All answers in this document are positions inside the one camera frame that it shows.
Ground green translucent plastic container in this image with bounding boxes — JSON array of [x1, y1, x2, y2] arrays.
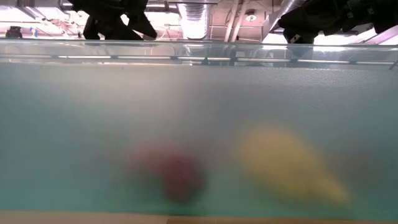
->
[[0, 37, 398, 218]]

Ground smooth silver ceiling duct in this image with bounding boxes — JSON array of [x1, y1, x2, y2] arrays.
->
[[261, 0, 296, 34]]

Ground black background device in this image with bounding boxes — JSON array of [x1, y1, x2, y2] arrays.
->
[[5, 26, 23, 39]]

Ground ribbed silver ceiling duct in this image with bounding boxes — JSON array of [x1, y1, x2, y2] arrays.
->
[[177, 2, 213, 40]]

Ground dark red toy cherry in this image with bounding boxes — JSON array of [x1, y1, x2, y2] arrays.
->
[[160, 151, 208, 205]]

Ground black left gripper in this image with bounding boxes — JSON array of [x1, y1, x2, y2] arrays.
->
[[68, 0, 158, 40]]

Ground grey ceiling conduit pipe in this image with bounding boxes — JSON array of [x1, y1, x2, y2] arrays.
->
[[147, 2, 180, 12]]

